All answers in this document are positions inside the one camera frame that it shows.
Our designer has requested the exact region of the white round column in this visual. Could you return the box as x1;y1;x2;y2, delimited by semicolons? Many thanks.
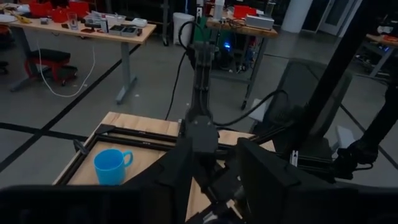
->
280;0;314;34

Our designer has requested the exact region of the white rectangular box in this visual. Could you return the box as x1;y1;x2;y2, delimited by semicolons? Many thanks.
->
244;14;275;31

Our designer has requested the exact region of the white trash bin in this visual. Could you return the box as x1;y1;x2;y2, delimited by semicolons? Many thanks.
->
172;12;196;47

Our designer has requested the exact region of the light blue plastic mug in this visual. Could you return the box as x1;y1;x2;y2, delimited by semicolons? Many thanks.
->
93;148;134;187

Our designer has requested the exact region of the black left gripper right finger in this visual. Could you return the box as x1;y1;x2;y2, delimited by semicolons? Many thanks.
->
236;138;337;192

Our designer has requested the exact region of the red rolling stool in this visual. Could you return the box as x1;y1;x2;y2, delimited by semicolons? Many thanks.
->
24;49;78;87

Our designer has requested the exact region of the red plastic bin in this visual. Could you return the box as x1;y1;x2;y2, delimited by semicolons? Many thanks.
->
68;1;91;19
29;1;53;18
51;7;70;24

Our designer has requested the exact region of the long wooden worktable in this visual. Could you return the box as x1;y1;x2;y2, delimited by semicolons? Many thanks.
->
0;15;157;106

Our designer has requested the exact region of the small wooden side table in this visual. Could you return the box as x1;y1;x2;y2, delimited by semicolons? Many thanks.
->
205;17;279;110

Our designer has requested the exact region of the white floor cable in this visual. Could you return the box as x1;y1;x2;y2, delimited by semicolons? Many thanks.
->
36;40;96;98

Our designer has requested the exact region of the clear drinking glass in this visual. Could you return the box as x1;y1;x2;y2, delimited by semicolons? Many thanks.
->
66;11;79;31

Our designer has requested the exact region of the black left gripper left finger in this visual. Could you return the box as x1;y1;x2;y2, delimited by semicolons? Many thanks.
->
124;136;195;224

